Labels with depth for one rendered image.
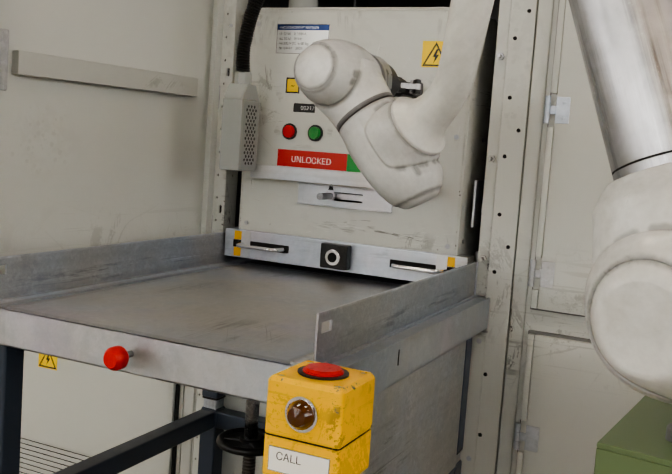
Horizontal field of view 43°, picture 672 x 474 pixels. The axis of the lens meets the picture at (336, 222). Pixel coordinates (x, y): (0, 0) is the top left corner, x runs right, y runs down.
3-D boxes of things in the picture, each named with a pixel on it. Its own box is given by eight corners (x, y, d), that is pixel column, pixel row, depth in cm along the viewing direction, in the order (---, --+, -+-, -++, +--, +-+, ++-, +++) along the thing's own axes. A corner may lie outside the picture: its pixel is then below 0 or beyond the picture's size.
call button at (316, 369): (332, 392, 80) (333, 375, 80) (294, 384, 82) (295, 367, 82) (349, 382, 84) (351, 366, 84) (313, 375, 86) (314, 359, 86)
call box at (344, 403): (334, 497, 79) (342, 388, 78) (259, 477, 82) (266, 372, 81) (369, 470, 86) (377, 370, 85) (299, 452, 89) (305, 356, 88)
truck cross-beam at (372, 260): (465, 288, 163) (467, 257, 163) (223, 255, 186) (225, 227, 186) (472, 285, 168) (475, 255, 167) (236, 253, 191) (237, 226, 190)
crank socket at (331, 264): (344, 271, 171) (346, 246, 171) (317, 267, 173) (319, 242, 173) (350, 269, 173) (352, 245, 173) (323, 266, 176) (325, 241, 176)
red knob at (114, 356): (118, 374, 112) (119, 350, 112) (99, 370, 114) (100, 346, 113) (140, 367, 116) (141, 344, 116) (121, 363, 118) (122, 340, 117)
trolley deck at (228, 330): (335, 419, 104) (339, 370, 103) (-34, 337, 130) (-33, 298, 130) (487, 328, 165) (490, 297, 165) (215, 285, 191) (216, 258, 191)
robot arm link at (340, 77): (315, 73, 143) (356, 137, 141) (268, 62, 129) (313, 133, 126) (364, 31, 139) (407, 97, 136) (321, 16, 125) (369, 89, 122)
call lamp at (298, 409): (310, 440, 78) (312, 403, 78) (277, 432, 79) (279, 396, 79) (317, 435, 79) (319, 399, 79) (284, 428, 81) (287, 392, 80)
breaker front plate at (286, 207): (453, 263, 164) (474, 9, 160) (236, 235, 185) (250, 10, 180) (455, 262, 166) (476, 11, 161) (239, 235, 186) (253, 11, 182)
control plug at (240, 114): (238, 171, 172) (243, 82, 170) (217, 169, 174) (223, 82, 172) (258, 171, 179) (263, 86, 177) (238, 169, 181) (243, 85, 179)
